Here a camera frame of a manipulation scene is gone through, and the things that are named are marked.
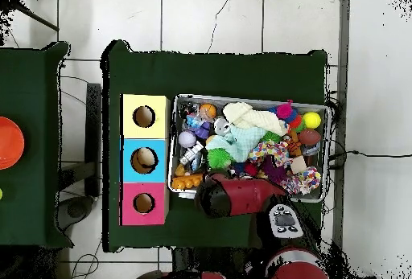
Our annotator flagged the green side table cloth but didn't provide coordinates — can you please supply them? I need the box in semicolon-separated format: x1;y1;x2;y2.
0;40;73;250

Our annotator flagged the brown toy football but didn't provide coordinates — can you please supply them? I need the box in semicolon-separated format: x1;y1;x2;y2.
299;129;323;148

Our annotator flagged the white ball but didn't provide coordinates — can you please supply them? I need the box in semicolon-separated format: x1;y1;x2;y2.
178;130;197;150

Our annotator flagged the green spiky ball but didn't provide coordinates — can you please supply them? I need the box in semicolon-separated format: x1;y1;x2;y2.
206;147;233;171

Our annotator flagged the small orange basketball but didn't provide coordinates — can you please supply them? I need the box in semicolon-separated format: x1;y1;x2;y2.
199;102;218;121

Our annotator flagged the silver can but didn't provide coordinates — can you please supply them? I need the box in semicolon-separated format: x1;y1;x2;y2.
212;117;232;136

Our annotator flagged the orange disc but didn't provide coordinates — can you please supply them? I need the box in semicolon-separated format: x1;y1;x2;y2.
0;116;27;171

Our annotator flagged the orange rubber toy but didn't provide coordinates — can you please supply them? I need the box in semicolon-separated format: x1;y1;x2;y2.
170;172;207;193

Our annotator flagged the polka dot cloth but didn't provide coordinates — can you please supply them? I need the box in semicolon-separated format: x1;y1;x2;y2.
248;140;291;168

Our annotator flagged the pink spiky ball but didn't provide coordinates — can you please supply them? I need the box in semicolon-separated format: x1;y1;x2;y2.
274;100;297;121

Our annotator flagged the mint green cloth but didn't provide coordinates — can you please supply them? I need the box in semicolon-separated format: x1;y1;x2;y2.
205;124;266;164

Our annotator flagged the wooden box with three holes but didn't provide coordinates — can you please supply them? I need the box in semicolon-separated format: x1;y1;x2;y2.
120;92;172;228

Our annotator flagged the cream yellow cloth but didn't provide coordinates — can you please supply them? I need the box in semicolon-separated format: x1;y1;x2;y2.
221;101;285;137

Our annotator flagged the clear mesh bin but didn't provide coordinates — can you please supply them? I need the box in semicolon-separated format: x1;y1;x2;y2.
167;93;333;204

